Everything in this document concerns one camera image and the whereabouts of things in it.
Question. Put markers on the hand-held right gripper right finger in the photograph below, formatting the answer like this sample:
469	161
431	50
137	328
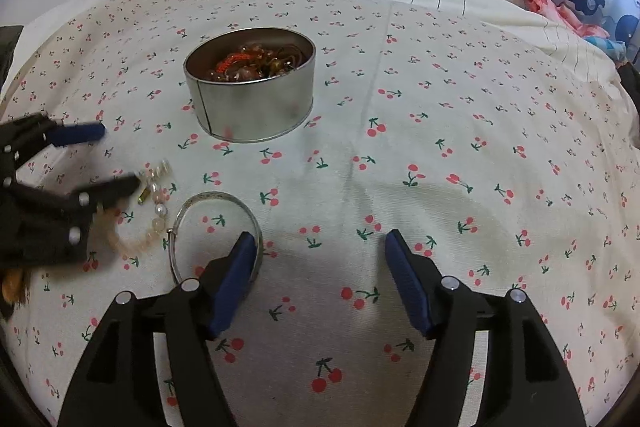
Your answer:
405	272

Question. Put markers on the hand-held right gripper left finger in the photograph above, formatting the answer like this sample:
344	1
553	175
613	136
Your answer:
235	272

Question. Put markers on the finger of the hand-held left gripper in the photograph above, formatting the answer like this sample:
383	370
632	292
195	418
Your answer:
80	133
112	189

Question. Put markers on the silver bangle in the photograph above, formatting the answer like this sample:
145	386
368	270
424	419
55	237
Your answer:
250	217

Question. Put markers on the round metal tin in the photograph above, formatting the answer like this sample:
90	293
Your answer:
255	107

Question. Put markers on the small gold tube bead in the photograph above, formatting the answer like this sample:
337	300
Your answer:
142	196

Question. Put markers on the cherry print bedsheet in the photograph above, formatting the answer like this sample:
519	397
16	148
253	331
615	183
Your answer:
400	157

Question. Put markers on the black jacket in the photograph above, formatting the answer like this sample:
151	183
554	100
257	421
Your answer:
631	97

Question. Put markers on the light blue cloth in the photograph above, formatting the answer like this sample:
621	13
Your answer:
607	47

